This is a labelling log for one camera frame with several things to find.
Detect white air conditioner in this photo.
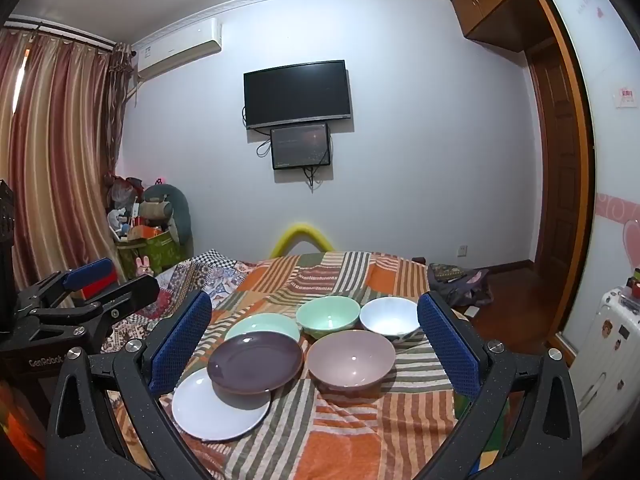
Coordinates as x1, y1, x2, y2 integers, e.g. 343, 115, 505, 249
135, 17, 222, 81

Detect white plate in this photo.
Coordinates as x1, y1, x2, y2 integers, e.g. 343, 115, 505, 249
171, 367, 272, 442

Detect pink bowl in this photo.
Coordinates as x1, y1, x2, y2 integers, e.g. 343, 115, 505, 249
306, 330, 397, 392

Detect orange striped patchwork blanket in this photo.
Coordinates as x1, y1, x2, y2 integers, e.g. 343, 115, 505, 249
102, 250, 506, 480

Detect green cardboard box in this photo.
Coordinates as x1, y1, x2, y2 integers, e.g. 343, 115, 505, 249
117, 230, 186, 276

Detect white bowl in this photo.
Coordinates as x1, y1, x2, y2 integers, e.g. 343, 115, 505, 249
360, 297, 422, 343

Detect brown wooden door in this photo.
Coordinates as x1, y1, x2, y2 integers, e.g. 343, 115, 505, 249
525, 35, 596, 356

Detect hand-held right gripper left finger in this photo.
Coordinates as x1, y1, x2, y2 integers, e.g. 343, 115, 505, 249
46, 290, 213, 480

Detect curtain rod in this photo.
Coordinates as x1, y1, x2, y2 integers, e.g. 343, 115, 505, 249
5, 15, 133, 56

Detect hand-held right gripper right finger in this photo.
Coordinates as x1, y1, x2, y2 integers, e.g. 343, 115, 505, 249
416, 291, 583, 480

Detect yellow foam ring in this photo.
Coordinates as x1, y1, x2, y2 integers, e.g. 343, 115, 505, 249
270, 221, 335, 258

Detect clear plastic bag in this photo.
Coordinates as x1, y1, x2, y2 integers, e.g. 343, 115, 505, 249
110, 175, 146, 207

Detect green plate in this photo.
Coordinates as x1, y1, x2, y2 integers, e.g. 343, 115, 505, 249
224, 313, 301, 346

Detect black wall television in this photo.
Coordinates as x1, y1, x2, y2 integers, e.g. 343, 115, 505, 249
243, 60, 353, 130

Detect white wardrobe door pink hearts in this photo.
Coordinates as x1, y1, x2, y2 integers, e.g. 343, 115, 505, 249
542, 0, 640, 361

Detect dark bag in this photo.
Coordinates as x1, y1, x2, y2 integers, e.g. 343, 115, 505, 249
427, 262, 493, 308

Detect wooden overhead cabinet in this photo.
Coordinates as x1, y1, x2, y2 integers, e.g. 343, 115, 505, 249
448, 0, 541, 53

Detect purple plate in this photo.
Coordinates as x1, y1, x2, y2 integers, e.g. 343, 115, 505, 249
206, 331, 304, 395

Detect black monitor cable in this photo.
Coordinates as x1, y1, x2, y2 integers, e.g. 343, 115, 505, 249
300, 162, 326, 192

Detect small black wall monitor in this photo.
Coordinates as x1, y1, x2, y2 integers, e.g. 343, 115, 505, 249
270, 122, 332, 171

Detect white suitcase with stickers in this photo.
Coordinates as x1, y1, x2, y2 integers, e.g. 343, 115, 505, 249
575, 285, 640, 456

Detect green bowl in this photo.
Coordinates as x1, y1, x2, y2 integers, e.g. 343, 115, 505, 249
296, 296, 362, 339

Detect checkered patterned quilt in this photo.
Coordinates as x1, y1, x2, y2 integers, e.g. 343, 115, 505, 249
100, 249, 261, 351

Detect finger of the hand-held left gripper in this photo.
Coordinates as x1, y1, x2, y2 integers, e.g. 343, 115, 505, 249
35, 275, 161, 331
15, 258, 118, 311

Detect red cloth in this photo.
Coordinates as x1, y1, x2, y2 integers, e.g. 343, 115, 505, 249
81, 280, 119, 302

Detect striped red beige curtain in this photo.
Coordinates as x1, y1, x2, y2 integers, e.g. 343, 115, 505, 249
0, 30, 133, 291

